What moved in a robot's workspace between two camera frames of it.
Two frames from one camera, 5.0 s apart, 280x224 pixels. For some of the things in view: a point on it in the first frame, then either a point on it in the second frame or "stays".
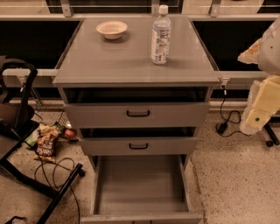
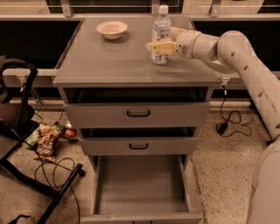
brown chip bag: [45, 143] stays
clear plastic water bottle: [161, 37] stays
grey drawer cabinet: [134, 115] stays
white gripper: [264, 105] -> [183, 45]
